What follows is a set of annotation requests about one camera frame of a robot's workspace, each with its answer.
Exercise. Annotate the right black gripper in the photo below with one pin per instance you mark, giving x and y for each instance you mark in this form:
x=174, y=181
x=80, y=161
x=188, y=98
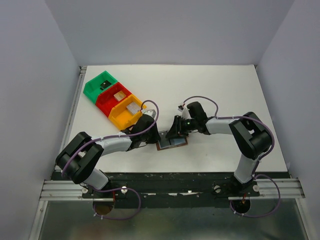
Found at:
x=176, y=130

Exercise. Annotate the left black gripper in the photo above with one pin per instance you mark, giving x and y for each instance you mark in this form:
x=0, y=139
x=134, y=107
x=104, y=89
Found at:
x=156, y=137

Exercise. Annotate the brown leather card holder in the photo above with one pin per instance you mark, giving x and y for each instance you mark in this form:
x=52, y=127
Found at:
x=164, y=143

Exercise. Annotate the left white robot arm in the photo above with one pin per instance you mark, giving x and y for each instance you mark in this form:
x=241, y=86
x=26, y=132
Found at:
x=79, y=158

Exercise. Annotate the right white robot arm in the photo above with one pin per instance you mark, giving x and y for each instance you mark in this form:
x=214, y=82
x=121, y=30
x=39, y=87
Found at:
x=253, y=138

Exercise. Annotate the silver card in yellow bin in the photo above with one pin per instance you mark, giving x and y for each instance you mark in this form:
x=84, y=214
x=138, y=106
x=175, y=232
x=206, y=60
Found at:
x=133, y=108

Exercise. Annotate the gold card in red bin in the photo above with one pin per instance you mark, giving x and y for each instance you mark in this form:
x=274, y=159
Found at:
x=119, y=96

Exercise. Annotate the black card in green bin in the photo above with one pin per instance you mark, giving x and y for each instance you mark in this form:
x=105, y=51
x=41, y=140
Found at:
x=105, y=85

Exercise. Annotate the yellow plastic bin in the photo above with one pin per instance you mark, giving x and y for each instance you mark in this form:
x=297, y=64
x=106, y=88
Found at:
x=121, y=116

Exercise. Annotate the red plastic bin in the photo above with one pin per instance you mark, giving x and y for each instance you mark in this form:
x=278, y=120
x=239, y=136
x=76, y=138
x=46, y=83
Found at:
x=106, y=100

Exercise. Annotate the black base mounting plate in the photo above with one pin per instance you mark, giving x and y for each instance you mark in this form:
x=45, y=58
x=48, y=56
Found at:
x=171, y=190

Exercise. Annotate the green plastic bin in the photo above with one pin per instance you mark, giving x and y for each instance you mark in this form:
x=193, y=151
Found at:
x=92, y=88

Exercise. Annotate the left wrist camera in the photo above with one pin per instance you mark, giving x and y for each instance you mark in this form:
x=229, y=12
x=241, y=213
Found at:
x=151, y=112

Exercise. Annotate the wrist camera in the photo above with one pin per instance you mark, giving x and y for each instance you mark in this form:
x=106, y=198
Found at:
x=151, y=112
x=183, y=111

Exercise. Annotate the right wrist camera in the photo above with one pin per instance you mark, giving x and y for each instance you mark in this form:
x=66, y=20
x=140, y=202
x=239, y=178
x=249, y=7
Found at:
x=183, y=111

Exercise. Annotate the aluminium rail frame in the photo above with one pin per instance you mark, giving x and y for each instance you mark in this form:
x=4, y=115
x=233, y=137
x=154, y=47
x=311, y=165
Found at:
x=43, y=204

